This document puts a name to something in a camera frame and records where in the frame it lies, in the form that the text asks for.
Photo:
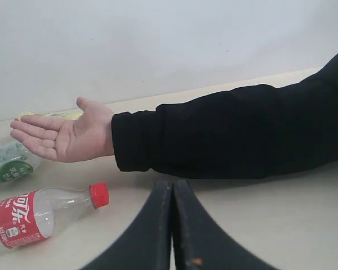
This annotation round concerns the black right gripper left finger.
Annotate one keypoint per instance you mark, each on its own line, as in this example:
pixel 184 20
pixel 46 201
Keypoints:
pixel 146 243

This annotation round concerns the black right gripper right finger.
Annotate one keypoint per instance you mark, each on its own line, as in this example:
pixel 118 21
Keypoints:
pixel 199 242

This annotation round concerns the clear cola bottle red label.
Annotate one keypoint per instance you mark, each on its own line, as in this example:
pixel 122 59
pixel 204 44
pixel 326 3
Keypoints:
pixel 38 215

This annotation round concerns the yellow drink bottle red cap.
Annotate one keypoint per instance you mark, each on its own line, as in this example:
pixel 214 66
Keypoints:
pixel 57 115

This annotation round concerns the white green label bottle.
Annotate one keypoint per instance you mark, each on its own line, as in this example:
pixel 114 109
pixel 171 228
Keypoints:
pixel 16 161

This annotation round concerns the forearm in black sleeve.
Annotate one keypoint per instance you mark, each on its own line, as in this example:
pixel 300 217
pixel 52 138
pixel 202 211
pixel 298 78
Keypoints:
pixel 249 132

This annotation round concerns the person's open bare hand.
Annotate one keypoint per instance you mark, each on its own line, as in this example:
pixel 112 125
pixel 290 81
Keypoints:
pixel 68 141

